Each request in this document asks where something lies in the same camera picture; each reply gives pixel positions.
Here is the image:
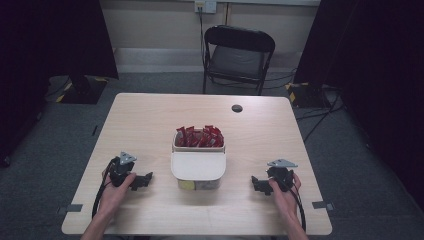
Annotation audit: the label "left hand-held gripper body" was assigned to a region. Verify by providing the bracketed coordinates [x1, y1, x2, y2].
[106, 151, 145, 188]

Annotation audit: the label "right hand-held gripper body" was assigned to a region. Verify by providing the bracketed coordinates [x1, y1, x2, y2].
[260, 158, 299, 193]

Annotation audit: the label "person's right hand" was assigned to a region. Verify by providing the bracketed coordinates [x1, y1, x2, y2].
[267, 172, 303, 218]

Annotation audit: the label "person's left hand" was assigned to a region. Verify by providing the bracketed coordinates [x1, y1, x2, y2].
[97, 171, 138, 218]

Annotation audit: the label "white box lid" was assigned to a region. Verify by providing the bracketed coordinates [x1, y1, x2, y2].
[170, 151, 227, 182]

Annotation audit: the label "grey tape patch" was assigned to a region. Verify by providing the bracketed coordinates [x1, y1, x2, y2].
[57, 203, 84, 215]
[311, 200, 336, 212]

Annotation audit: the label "white storage box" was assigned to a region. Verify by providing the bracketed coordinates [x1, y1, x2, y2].
[170, 128, 227, 192]

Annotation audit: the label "pile of red packets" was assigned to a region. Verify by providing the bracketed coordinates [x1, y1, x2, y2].
[175, 124, 225, 149]

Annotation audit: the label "black stand base yellow tape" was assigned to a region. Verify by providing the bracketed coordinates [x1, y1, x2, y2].
[285, 81, 332, 110]
[54, 75, 110, 105]

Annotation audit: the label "black folding chair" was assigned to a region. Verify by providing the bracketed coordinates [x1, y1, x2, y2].
[202, 24, 277, 97]

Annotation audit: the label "dark curtain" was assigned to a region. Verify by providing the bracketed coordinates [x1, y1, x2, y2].
[293, 0, 424, 212]
[0, 0, 120, 168]

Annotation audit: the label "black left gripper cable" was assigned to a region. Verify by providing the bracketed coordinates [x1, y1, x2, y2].
[91, 157, 120, 220]

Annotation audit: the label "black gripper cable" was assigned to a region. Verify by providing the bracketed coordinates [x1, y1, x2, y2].
[91, 157, 120, 220]
[288, 170, 307, 233]

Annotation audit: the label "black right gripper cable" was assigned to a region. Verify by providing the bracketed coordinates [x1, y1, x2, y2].
[288, 170, 307, 233]

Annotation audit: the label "black floor cables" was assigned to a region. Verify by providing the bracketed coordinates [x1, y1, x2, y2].
[263, 68, 348, 144]

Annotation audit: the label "black wall cable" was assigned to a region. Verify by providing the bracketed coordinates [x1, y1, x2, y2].
[198, 6, 207, 68]

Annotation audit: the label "white wall outlet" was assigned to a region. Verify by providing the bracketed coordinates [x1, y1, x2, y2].
[194, 0, 218, 15]

